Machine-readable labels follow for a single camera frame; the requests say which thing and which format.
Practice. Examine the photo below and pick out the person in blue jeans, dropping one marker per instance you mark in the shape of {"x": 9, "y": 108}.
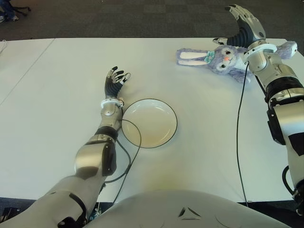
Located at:
{"x": 7, "y": 9}

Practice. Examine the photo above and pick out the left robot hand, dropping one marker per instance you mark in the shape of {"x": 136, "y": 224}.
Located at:
{"x": 112, "y": 86}

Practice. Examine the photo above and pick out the silver robot torso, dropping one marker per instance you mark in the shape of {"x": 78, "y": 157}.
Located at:
{"x": 166, "y": 209}

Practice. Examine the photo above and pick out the black office chair base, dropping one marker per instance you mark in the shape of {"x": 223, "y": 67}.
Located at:
{"x": 22, "y": 9}

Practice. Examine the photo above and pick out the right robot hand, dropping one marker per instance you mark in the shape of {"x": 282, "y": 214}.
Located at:
{"x": 249, "y": 26}

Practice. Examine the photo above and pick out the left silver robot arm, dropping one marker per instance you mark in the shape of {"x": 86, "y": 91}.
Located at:
{"x": 93, "y": 154}

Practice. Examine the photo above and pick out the purple plush bunny doll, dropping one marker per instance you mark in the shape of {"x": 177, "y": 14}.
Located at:
{"x": 218, "y": 67}

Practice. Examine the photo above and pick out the white plate black rim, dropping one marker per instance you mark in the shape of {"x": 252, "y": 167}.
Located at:
{"x": 152, "y": 123}

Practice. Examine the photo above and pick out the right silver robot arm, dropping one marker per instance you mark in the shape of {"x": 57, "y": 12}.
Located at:
{"x": 289, "y": 118}

